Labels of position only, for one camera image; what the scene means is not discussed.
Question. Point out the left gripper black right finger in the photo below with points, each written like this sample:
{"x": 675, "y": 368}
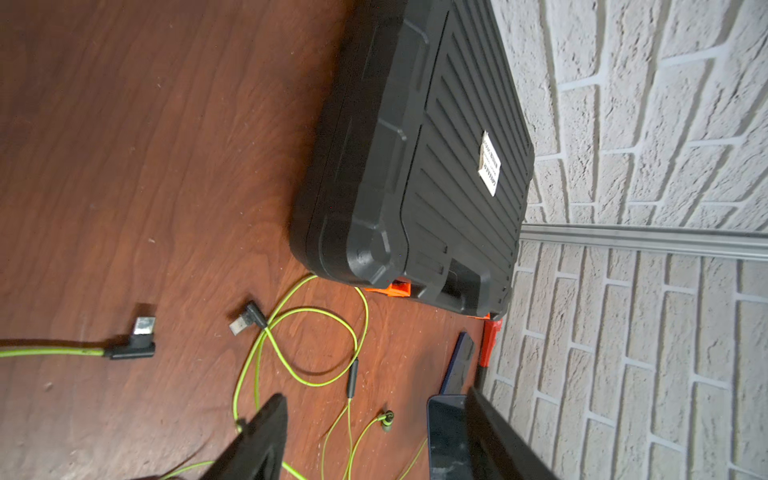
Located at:
{"x": 496, "y": 450}

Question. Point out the black plastic tool case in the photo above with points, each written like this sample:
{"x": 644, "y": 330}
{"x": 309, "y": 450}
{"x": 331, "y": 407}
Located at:
{"x": 422, "y": 160}

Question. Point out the black smartphone blue edge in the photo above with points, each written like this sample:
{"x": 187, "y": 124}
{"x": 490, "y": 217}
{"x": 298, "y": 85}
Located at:
{"x": 459, "y": 365}

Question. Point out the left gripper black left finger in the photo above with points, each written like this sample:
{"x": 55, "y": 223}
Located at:
{"x": 257, "y": 452}

